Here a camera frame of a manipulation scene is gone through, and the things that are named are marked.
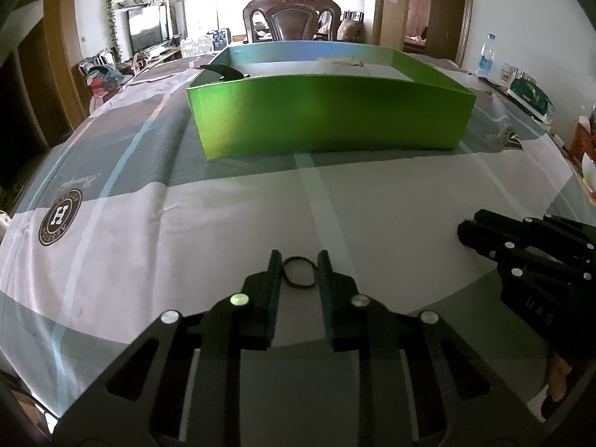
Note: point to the green cardboard box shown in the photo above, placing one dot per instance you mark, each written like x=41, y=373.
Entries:
x=326, y=116

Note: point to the small white box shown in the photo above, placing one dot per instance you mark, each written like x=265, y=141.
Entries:
x=509, y=74

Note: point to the green hanging vine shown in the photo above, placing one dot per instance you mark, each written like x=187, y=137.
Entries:
x=112, y=18

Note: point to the pile of clothes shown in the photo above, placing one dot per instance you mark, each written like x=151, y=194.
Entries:
x=107, y=77

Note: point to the dark green packet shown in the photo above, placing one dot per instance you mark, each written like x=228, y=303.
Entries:
x=531, y=98

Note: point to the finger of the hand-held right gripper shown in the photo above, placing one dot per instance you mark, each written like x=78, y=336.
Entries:
x=493, y=244
x=535, y=230

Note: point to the black curved hair accessory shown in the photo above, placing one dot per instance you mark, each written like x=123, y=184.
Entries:
x=223, y=72

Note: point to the red box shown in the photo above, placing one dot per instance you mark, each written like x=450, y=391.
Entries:
x=583, y=142

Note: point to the clear water bottle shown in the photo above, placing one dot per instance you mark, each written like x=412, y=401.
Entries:
x=487, y=60

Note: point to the dark wooden chair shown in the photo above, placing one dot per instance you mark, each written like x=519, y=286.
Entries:
x=291, y=21

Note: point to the person's right hand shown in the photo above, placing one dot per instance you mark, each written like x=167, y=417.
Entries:
x=558, y=382

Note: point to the white clear jewelry piece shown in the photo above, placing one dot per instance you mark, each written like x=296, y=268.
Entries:
x=340, y=61

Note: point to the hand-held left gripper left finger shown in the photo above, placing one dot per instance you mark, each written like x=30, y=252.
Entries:
x=272, y=307

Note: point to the flat television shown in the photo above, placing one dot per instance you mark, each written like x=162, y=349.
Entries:
x=146, y=30

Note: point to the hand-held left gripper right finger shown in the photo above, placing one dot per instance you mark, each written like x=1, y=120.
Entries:
x=326, y=302

